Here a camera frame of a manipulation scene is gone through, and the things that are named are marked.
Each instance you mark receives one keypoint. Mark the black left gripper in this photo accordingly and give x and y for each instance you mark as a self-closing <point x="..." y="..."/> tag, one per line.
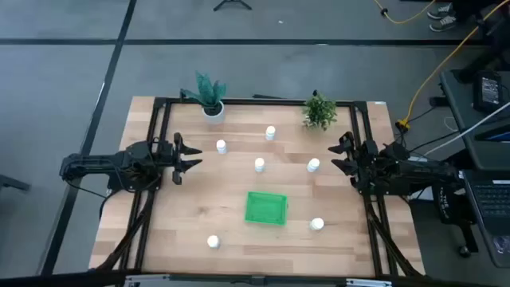
<point x="169" y="153"/>

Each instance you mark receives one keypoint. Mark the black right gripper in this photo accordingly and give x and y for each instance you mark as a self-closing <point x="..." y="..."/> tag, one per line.
<point x="360" y="159"/>

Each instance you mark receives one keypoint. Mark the white pill bottle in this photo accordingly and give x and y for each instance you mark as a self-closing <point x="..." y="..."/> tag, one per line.
<point x="313" y="165"/>
<point x="316" y="223"/>
<point x="270" y="132"/>
<point x="213" y="241"/>
<point x="221" y="146"/>
<point x="259" y="164"/>

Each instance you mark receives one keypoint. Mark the green plastic basket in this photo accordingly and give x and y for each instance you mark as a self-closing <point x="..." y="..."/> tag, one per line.
<point x="265" y="208"/>

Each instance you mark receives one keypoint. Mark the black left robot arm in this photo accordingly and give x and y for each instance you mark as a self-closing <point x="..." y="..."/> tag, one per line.
<point x="99" y="161"/>

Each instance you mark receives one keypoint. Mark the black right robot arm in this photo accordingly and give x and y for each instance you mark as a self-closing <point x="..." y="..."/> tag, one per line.
<point x="418" y="171"/>

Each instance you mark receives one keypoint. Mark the teal plant in white pot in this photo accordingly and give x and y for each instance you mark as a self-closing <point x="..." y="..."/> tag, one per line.
<point x="214" y="113"/>

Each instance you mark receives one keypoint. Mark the small green leafy plant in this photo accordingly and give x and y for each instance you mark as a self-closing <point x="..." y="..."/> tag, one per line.
<point x="318" y="111"/>

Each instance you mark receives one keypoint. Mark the white paper sheet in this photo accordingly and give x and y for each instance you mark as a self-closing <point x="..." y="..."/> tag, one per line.
<point x="424" y="194"/>

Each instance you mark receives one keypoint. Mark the black bag with white print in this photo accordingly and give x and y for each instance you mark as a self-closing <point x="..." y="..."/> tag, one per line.
<point x="444" y="205"/>

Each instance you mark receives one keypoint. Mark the black side desk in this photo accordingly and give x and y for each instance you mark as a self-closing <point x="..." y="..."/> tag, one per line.
<point x="458" y="103"/>

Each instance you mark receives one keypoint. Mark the black caster wheel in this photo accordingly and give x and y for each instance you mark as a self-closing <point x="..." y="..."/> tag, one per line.
<point x="464" y="251"/>

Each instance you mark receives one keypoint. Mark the black laptop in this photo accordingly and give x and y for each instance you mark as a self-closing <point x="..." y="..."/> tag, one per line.
<point x="492" y="199"/>

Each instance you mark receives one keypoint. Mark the black tripod foot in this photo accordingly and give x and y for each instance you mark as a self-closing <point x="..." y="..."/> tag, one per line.
<point x="232" y="2"/>

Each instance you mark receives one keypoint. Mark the person's shoe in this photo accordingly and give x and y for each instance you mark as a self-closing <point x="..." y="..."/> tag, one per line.
<point x="440" y="10"/>
<point x="443" y="24"/>

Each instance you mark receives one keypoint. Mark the black stand pole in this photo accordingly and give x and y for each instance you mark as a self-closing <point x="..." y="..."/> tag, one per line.
<point x="484" y="60"/>

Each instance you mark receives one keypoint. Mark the black stand foot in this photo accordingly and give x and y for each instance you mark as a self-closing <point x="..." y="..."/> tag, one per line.
<point x="12" y="183"/>

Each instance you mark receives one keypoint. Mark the black aluminium table frame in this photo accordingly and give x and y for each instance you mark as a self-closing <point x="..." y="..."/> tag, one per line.
<point x="259" y="101"/>

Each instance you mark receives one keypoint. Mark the black camera rig beam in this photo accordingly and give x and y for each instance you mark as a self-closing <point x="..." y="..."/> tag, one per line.
<point x="259" y="281"/>

